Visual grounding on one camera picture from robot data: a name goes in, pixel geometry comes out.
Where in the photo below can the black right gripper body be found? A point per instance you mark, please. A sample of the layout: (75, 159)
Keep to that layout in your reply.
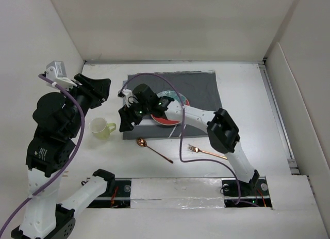
(133, 110)

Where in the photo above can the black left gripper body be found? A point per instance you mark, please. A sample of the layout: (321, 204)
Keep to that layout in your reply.
(87, 94)

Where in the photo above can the copper spoon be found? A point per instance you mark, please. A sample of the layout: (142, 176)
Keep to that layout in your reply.
(143, 143)

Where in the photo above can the pale yellow mug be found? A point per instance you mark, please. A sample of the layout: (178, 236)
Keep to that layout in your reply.
(101, 129)

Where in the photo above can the teal and red plate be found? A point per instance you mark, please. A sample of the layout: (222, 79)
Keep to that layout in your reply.
(171, 94)

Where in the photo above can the grey cloth placemat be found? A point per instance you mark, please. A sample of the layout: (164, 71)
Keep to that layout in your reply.
(199, 88)

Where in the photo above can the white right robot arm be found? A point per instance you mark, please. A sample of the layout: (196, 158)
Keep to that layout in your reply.
(222, 132)

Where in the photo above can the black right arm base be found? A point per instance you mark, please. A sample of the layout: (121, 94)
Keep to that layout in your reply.
(257, 197)

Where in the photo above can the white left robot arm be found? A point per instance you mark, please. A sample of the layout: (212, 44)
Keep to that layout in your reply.
(60, 117)

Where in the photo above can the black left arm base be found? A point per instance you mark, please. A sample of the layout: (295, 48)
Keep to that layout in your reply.
(118, 199)

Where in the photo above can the copper fork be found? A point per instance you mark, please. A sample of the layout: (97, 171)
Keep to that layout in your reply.
(198, 150)

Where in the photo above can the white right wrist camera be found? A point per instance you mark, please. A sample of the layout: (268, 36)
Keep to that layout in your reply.
(125, 94)

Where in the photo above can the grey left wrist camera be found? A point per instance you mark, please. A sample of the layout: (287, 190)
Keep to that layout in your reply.
(55, 70)

